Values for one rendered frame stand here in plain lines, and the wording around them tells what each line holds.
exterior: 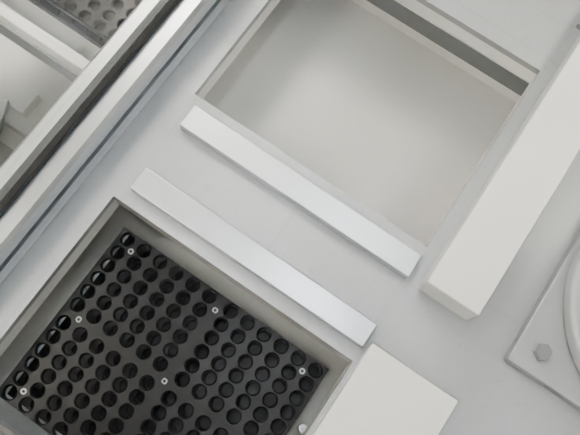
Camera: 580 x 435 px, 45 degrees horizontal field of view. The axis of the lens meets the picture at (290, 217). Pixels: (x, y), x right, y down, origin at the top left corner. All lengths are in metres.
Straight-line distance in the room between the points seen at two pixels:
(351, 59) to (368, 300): 0.30
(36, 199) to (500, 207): 0.37
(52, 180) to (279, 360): 0.24
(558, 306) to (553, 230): 0.07
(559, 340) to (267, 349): 0.24
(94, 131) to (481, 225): 0.32
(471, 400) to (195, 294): 0.25
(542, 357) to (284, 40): 0.42
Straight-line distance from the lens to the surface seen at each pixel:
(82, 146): 0.59
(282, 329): 0.69
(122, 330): 0.64
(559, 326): 0.62
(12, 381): 0.66
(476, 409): 0.60
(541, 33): 0.71
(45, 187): 0.58
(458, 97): 0.79
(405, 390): 0.58
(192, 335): 0.63
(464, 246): 0.58
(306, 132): 0.75
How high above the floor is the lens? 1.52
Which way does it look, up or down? 75 degrees down
